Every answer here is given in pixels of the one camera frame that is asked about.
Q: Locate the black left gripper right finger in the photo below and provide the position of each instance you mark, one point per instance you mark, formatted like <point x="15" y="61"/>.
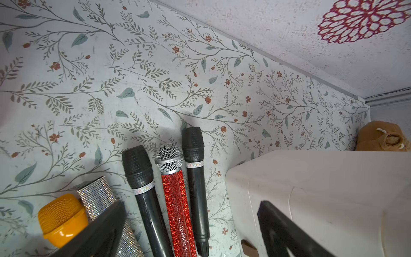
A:
<point x="283" y="237"/>

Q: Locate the floral table mat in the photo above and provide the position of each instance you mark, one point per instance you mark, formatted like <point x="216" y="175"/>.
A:
<point x="81" y="81"/>

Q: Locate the white three-drawer cabinet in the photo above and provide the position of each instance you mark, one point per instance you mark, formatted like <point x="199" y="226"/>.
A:
<point x="353" y="203"/>

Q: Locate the glitter silver microphone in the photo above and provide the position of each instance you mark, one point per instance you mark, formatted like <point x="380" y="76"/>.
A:
<point x="97" y="196"/>

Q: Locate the brown teddy bear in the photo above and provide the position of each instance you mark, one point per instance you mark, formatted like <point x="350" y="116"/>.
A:
<point x="382" y="136"/>

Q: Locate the orange microphone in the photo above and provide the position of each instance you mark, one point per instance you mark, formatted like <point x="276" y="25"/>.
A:
<point x="62" y="219"/>

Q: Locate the brown drawer handle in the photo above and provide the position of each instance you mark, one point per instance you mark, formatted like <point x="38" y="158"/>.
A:
<point x="248" y="249"/>

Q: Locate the black microphone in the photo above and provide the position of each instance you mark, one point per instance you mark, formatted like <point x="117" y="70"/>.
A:
<point x="193" y="152"/>
<point x="139" y="174"/>

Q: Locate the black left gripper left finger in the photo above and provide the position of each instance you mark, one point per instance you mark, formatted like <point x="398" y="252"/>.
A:
<point x="99" y="239"/>

